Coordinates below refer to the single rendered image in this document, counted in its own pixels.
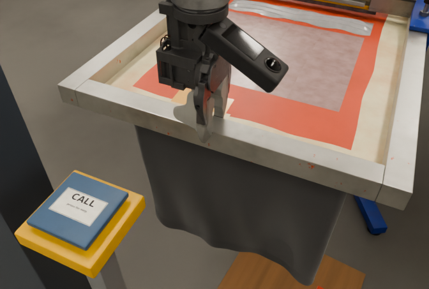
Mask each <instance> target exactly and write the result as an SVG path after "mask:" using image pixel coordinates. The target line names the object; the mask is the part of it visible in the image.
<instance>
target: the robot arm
mask: <svg viewBox="0 0 429 289"><path fill-rule="evenodd" d="M229 1H230V0H166V1H161V2H159V3H158V7H159V13H160V14H164V15H166V19H167V34H166V35H165V36H164V37H163V38H164V41H163V42H162V40H163V38H162V39H161V40H160V47H159V48H158V49H157V50H156V62H157V68H158V81H159V83H161V84H165V85H169V86H171V88H175V89H179V90H182V91H184V90H185V89H186V88H189V89H191V91H190V92H189V93H188V94H187V99H186V104H185V105H180V106H176V107H174V109H173V114H174V117H175V118H176V119H177V120H179V121H181V122H183V123H185V124H186V125H188V126H190V127H191V128H193V129H195V130H196V131H197V133H198V136H199V139H200V141H201V142H202V143H204V144H205V143H206V142H207V141H208V140H209V138H210V137H211V136H212V134H213V132H212V124H213V109H214V116H217V117H221V118H224V115H225V109H226V106H227V100H228V93H229V89H230V79H231V72H232V66H231V65H233V67H235V68H236V69H237V70H239V71H240V72H241V73H242V74H244V75H245V76H246V77H248V78H249V79H250V80H251V81H252V82H254V83H255V84H257V85H258V86H259V87H260V88H261V89H263V90H264V91H265V92H267V93H271V92H273V90H274V89H275V88H276V87H277V86H278V84H279V83H280V82H281V80H282V79H283V77H284V76H285V74H286V73H287V72H288V70H289V66H288V65H287V64H286V63H284V62H283V61H282V60H281V59H279V58H278V57H277V56H275V55H274V54H273V53H272V52H271V51H269V50H268V49H267V48H266V47H264V46H263V45H262V44H260V43H259V42H258V41H257V40H255V39H254V38H253V37H251V36H250V35H249V34H248V33H247V32H245V31H244V30H242V29H241V28H240V27H239V26H238V25H236V24H235V23H233V21H231V20H230V19H229V18H227V15H228V14H229ZM166 36H168V37H166ZM168 45H169V46H168ZM165 47H166V49H165V50H164V49H163V48H165ZM160 65H161V66H160Z"/></svg>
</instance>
